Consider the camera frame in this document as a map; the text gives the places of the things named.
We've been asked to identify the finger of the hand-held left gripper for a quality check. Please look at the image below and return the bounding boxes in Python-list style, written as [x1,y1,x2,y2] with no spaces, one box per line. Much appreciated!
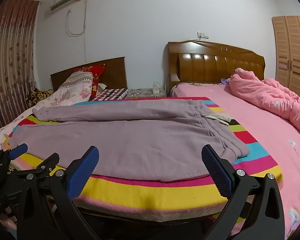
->
[7,152,60,181]
[0,143,29,172]

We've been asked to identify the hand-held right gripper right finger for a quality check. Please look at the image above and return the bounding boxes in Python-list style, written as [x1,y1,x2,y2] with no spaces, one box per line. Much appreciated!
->
[201,144,285,240]

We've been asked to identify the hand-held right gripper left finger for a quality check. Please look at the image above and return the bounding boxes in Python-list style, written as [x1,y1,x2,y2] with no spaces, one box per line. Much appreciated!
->
[16,145,100,240]

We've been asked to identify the purple pants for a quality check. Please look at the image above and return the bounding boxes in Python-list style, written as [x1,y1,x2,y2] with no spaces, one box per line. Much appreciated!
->
[7,99,251,182]

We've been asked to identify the beige cloth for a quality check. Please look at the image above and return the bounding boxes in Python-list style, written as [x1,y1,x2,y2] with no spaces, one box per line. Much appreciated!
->
[201,113,232,126]

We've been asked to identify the leopard print blanket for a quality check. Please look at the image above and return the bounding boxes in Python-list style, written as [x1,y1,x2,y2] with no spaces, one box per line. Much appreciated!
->
[26,88,54,108]

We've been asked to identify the striped colourful blanket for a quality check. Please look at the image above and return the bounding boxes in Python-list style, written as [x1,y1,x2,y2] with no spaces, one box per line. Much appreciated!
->
[0,96,285,221]

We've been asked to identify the pink bed sheet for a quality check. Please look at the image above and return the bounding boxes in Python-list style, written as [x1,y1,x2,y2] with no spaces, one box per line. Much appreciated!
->
[170,82,300,240]

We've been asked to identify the pink floral quilt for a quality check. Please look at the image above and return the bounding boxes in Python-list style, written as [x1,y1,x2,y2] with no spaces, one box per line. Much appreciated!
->
[0,71,94,151]

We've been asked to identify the plaid bed sheet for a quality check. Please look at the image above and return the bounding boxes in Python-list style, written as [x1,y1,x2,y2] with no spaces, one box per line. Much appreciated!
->
[90,87,129,102]

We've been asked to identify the floral brown curtain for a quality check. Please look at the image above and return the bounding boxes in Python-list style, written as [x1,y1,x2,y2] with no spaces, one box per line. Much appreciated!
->
[0,0,40,128]

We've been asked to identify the red embroidered pillow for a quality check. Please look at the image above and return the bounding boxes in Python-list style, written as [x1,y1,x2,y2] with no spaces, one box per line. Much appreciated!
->
[71,64,107,99]

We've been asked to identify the cloth covered nightstand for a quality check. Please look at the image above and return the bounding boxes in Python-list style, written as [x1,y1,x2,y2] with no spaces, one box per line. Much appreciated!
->
[126,88,167,99]

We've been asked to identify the dark wooden headboard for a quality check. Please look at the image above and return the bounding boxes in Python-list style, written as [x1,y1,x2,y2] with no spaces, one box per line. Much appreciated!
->
[50,56,128,93]

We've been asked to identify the light wooden headboard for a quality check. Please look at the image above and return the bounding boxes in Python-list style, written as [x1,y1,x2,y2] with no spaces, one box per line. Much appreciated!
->
[165,40,266,97]

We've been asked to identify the light wooden wardrobe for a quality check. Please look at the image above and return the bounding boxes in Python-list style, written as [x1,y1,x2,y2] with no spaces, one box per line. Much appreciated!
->
[272,15,300,103]

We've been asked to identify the thin wall cable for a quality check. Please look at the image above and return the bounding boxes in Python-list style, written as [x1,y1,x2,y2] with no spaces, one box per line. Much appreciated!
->
[84,0,87,63]

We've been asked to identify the white looped cable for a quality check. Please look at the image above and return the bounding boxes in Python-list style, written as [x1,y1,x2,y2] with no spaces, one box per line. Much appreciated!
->
[66,9,87,37]

